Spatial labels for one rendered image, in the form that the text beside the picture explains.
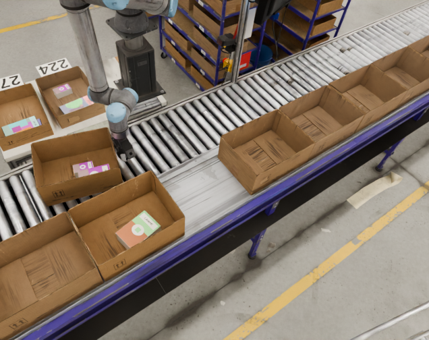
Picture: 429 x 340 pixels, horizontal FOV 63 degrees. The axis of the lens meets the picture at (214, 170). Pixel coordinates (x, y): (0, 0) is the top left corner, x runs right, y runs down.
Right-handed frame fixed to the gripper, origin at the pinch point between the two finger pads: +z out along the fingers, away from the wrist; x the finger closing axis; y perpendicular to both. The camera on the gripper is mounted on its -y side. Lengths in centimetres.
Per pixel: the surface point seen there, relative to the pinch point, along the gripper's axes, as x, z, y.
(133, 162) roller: -3.8, 5.3, 1.1
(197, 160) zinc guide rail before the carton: -28.8, -8.7, -25.6
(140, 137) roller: -16.4, 5.5, 15.6
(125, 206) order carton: 15.1, -8.2, -30.6
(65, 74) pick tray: 1, -1, 83
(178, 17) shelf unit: -124, 26, 146
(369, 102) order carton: -149, -9, -45
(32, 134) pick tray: 36, 0, 44
